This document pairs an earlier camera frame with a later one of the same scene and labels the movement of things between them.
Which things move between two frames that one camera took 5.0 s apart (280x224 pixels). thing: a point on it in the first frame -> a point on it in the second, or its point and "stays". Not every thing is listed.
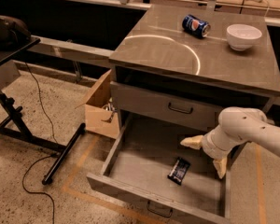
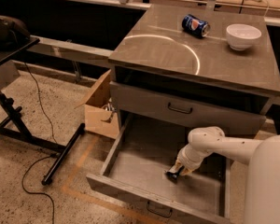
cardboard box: [102, 118] stays
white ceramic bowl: [242, 37] stays
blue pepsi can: [196, 26] stays
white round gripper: [209, 146] -> [187, 162]
